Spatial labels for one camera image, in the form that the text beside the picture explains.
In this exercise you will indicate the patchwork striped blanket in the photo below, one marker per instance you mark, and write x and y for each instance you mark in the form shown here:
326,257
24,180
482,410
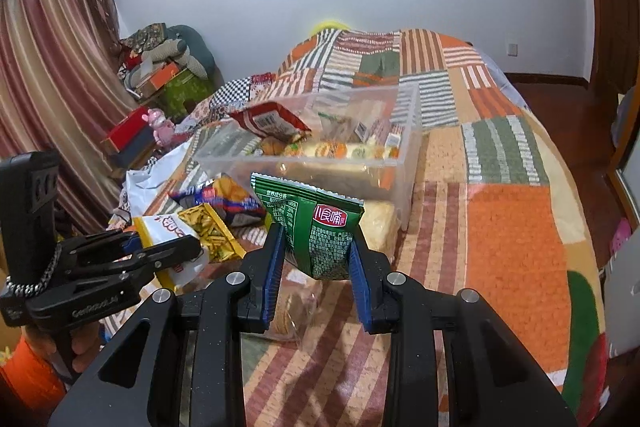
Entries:
500,232

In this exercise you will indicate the clear plastic container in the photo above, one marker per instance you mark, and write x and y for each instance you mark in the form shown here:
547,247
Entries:
325,179

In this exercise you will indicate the checkered quilt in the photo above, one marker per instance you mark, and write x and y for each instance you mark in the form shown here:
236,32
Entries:
230,92

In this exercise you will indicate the person's left hand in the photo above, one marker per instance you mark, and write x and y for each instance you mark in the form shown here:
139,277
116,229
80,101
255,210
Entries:
87,347

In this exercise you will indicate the pink plush toy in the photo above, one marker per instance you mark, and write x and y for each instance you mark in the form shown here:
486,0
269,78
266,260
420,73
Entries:
160,127

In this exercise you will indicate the green snack packet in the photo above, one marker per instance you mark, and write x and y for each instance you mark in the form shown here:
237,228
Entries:
310,227

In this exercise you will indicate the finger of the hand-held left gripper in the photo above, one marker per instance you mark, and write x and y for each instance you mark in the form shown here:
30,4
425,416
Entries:
100,244
150,257

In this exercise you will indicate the patterned cloth bundle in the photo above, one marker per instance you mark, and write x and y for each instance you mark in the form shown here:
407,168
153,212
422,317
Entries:
145,34

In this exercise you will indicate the green box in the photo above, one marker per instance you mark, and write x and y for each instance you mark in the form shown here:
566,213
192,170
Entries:
185,94

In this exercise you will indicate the yellow object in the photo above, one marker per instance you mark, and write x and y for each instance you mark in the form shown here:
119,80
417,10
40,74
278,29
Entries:
330,25

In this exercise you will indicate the blue chip bag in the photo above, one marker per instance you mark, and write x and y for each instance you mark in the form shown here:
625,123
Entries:
225,202

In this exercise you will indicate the red box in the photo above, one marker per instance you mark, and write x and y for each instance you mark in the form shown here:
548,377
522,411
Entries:
125,132

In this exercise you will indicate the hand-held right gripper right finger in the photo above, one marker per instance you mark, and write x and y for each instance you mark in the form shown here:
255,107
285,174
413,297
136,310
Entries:
361,297

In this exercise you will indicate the brown cake packet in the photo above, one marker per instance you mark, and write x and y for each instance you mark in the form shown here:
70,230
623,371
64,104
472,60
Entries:
272,146

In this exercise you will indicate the orange green label packet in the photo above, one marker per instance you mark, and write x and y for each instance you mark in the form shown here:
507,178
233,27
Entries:
332,151

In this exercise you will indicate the wall outlet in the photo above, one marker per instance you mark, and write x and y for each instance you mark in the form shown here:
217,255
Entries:
511,49

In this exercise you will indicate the white snack packet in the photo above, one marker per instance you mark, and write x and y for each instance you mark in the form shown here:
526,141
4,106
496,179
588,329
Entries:
160,227

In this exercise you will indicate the yellow snack packet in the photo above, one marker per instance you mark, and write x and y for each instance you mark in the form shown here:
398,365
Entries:
212,232

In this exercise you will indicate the clear cookie bag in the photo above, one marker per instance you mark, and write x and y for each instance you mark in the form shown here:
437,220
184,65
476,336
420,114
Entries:
297,312

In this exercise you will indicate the white appliance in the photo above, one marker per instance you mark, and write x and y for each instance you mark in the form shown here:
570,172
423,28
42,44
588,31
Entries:
625,297

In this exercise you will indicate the orange box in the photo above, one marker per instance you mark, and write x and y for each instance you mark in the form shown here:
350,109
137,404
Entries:
162,77

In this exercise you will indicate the striped red curtain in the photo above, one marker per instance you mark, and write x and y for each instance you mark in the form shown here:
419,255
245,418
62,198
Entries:
50,57

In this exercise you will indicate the pale cracker packet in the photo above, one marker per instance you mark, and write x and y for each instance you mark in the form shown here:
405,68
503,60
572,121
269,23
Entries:
382,222

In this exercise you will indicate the teal cushion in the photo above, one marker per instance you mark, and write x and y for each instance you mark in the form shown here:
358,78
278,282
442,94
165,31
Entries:
200,47

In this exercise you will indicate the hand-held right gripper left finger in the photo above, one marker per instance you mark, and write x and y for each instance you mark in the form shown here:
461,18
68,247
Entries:
274,287

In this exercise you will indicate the red snack bag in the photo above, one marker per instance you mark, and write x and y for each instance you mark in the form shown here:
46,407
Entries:
270,122

